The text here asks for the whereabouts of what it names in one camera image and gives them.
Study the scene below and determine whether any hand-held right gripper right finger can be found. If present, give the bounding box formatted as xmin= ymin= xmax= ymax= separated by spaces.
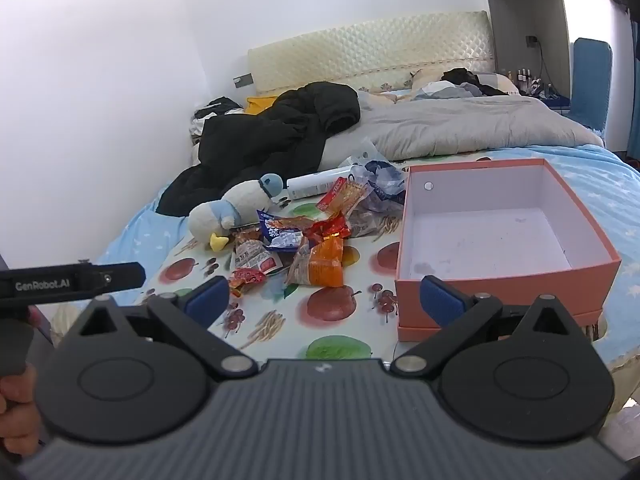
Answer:
xmin=391 ymin=275 xmax=593 ymax=377

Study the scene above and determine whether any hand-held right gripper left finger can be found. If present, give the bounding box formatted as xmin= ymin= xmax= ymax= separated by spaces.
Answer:
xmin=60 ymin=276 xmax=260 ymax=380

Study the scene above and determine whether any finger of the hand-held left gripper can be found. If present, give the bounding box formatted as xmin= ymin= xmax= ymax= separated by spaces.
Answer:
xmin=97 ymin=262 xmax=147 ymax=293

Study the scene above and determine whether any pink cardboard box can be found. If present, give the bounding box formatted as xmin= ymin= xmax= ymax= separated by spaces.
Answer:
xmin=394 ymin=158 xmax=622 ymax=343

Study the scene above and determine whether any blue snack packet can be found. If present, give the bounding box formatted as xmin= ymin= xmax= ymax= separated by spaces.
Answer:
xmin=256 ymin=209 xmax=305 ymax=252

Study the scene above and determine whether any red edged orange snack packet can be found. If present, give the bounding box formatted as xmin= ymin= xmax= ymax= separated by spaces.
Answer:
xmin=316 ymin=176 xmax=373 ymax=214

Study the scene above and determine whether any person's left hand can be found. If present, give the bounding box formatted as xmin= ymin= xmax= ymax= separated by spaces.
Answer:
xmin=0 ymin=366 xmax=43 ymax=456

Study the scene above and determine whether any small red snack packet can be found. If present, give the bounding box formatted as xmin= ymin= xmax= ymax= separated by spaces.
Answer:
xmin=229 ymin=267 xmax=268 ymax=297

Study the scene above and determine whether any white red label snack packet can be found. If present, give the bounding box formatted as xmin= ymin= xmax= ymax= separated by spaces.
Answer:
xmin=234 ymin=239 xmax=282 ymax=276

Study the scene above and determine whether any fruit print tablecloth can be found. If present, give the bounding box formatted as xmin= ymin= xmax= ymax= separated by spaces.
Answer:
xmin=135 ymin=156 xmax=501 ymax=361

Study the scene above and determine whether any plush duck toy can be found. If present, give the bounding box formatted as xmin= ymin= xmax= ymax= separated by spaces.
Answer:
xmin=188 ymin=173 xmax=285 ymax=252

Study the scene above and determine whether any clear blue plastic bag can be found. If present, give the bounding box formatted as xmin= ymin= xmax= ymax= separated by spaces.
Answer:
xmin=340 ymin=137 xmax=407 ymax=238

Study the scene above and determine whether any red crinkled snack packet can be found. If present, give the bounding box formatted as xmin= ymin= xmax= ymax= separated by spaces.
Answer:
xmin=305 ymin=211 xmax=352 ymax=241

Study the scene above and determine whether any white spray can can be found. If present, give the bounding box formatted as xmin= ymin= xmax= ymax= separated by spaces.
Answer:
xmin=286 ymin=169 xmax=351 ymax=201

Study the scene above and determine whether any grey duvet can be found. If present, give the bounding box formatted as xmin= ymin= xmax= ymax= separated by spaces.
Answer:
xmin=320 ymin=95 xmax=603 ymax=171

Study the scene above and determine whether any black puffer jacket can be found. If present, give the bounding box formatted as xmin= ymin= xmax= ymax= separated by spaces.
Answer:
xmin=156 ymin=81 xmax=362 ymax=218

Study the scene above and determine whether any pile of clothes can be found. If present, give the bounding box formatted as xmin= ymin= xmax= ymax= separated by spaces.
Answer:
xmin=189 ymin=95 xmax=246 ymax=148

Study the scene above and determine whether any yellow cloth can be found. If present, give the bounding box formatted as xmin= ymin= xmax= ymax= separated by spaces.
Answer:
xmin=245 ymin=96 xmax=278 ymax=116

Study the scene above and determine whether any light blue cloth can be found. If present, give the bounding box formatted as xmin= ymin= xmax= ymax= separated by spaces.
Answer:
xmin=412 ymin=80 xmax=483 ymax=102

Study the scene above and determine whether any cream pillow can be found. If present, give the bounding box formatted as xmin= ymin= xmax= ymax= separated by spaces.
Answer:
xmin=410 ymin=67 xmax=521 ymax=101

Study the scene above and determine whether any row of cosmetic bottles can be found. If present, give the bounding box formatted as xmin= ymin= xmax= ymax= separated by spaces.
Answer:
xmin=507 ymin=67 xmax=543 ymax=91

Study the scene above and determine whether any cream quilted headboard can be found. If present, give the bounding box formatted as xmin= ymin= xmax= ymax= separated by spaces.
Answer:
xmin=247 ymin=10 xmax=496 ymax=96

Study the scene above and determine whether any blue chair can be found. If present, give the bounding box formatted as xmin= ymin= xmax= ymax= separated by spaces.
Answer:
xmin=565 ymin=37 xmax=613 ymax=133

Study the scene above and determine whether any blue curtain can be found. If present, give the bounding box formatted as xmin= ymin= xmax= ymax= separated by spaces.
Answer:
xmin=627 ymin=10 xmax=640 ymax=156

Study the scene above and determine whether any grey wardrobe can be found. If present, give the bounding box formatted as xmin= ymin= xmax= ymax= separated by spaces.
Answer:
xmin=480 ymin=0 xmax=573 ymax=96

